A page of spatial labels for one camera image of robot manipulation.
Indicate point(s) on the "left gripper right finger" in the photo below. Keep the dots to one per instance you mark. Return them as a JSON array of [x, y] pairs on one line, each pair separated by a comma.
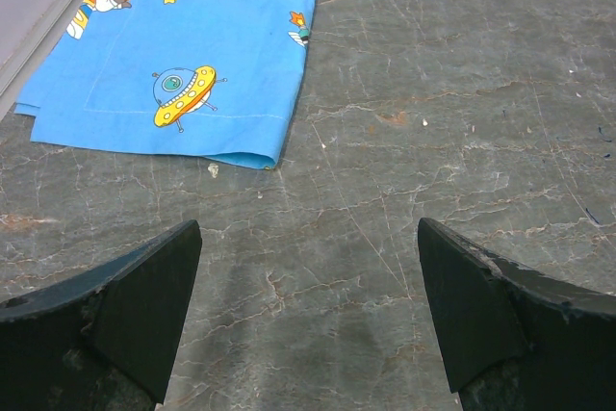
[[513, 338]]

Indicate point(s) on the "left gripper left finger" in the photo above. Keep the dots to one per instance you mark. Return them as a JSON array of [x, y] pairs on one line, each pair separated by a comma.
[[105, 339]]

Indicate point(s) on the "aluminium frame rail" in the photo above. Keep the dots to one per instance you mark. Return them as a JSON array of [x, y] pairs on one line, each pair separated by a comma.
[[43, 21]]

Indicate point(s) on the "blue patterned cloth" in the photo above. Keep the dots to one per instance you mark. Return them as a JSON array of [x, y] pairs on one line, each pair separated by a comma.
[[211, 78]]

